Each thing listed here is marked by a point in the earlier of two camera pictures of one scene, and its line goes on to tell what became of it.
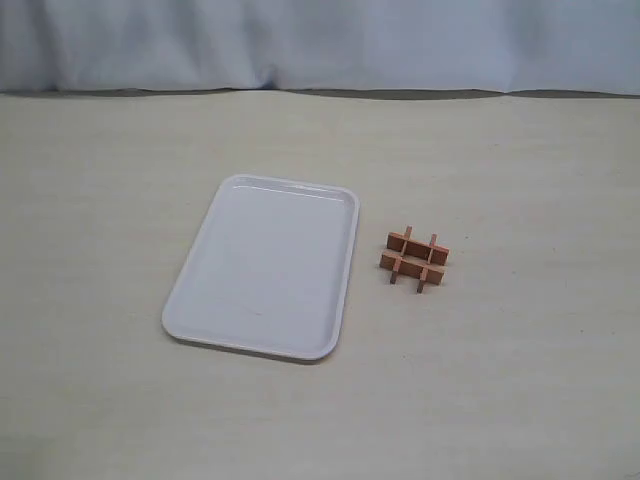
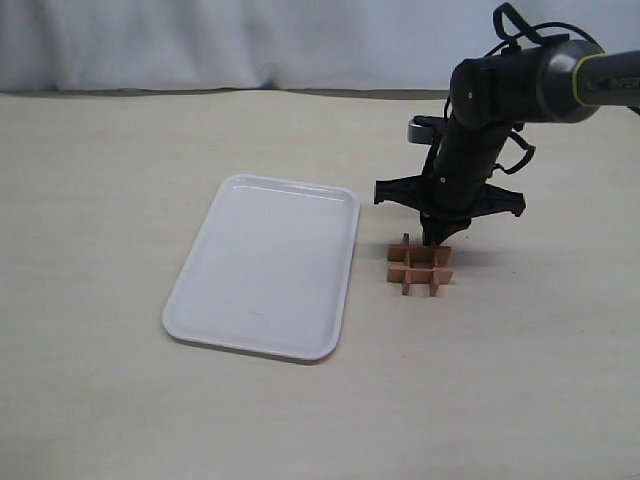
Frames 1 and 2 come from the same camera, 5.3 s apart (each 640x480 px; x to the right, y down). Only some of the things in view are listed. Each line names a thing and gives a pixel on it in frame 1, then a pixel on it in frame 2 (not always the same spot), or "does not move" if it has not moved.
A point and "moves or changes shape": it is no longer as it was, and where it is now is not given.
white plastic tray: [270, 269] does not move
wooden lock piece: [425, 271] -> [435, 273]
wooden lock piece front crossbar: [412, 267] moves or changes shape
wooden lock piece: [397, 264] -> [406, 279]
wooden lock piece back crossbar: [417, 248] moves or changes shape
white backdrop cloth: [485, 47] does not move
